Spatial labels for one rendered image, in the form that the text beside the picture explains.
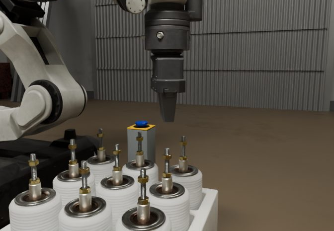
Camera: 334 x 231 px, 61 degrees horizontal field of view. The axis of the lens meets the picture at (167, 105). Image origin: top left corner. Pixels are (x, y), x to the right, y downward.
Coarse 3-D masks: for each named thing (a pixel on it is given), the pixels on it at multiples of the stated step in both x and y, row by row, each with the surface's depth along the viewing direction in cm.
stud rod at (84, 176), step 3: (81, 162) 51; (84, 162) 51; (81, 165) 51; (84, 165) 51; (84, 168) 51; (84, 174) 51; (84, 177) 51; (84, 180) 51; (84, 183) 51; (84, 186) 51
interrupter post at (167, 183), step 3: (162, 177) 59; (171, 177) 59; (162, 180) 59; (165, 180) 58; (168, 180) 58; (171, 180) 58; (162, 183) 59; (165, 183) 58; (168, 183) 58; (171, 183) 59; (162, 186) 59; (165, 186) 58; (168, 186) 58; (171, 186) 59; (162, 189) 59; (165, 189) 58; (168, 189) 58; (171, 189) 59; (165, 192) 58; (168, 192) 58
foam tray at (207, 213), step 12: (204, 192) 75; (216, 192) 74; (204, 204) 68; (216, 204) 74; (192, 216) 64; (204, 216) 63; (216, 216) 75; (192, 228) 58; (204, 228) 60; (216, 228) 76
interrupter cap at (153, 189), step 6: (156, 186) 61; (174, 186) 61; (180, 186) 61; (150, 192) 58; (156, 192) 58; (162, 192) 58; (174, 192) 58; (180, 192) 58; (162, 198) 56; (168, 198) 56
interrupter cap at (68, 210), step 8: (72, 200) 54; (96, 200) 54; (104, 200) 54; (64, 208) 51; (72, 208) 52; (96, 208) 51; (104, 208) 52; (72, 216) 49; (80, 216) 49; (88, 216) 49
